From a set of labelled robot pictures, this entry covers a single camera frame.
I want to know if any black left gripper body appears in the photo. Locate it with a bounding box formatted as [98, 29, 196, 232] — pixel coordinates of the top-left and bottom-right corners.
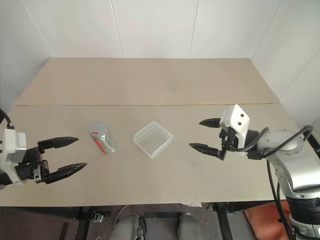
[14, 146, 51, 185]

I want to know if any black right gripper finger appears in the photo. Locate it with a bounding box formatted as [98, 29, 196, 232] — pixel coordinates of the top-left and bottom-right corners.
[188, 142, 228, 161]
[198, 117, 223, 130]

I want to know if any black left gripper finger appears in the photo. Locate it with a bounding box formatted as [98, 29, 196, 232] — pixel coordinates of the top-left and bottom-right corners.
[44, 162, 89, 186]
[37, 136, 81, 154]

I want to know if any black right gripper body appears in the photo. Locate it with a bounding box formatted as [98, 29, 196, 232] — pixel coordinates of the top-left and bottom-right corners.
[218, 126, 240, 150]

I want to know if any silver can with red stripe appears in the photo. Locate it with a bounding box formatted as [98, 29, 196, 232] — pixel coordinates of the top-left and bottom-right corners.
[87, 121, 117, 155]

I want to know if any clear square plastic container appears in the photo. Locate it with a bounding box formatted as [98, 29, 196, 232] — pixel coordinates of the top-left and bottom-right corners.
[132, 120, 175, 160]

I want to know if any silver metal clamp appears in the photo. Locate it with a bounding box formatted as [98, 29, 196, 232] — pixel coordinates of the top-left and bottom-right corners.
[90, 210, 105, 224]

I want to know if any grey rounded robot leg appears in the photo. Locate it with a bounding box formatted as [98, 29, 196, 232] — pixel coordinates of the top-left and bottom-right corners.
[177, 213, 204, 240]
[116, 215, 148, 240]

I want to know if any orange floor mat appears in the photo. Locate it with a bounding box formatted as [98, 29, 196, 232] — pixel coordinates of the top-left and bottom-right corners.
[243, 200, 293, 240]

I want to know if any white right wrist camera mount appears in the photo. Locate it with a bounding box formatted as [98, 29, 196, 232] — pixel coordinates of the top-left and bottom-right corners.
[219, 104, 251, 157]

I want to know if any black table frame leg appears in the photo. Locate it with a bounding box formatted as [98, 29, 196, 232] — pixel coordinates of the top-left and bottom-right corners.
[74, 206, 91, 240]
[214, 202, 237, 240]

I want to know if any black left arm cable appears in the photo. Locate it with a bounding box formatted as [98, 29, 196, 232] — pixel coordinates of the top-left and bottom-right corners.
[0, 108, 14, 130]

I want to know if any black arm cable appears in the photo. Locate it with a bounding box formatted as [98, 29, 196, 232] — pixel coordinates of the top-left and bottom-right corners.
[265, 159, 295, 240]
[0, 108, 14, 130]

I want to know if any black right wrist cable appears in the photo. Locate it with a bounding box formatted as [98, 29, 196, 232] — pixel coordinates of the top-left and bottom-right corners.
[225, 124, 315, 160]

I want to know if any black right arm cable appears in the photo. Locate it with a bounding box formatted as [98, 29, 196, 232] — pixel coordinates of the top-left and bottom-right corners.
[265, 159, 295, 240]

